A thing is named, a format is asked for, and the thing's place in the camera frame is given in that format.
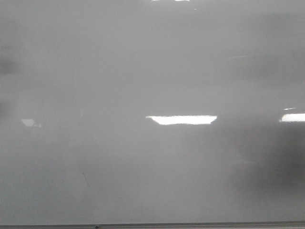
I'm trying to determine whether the white whiteboard with aluminium frame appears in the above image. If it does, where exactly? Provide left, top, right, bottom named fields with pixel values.
left=0, top=0, right=305, bottom=225

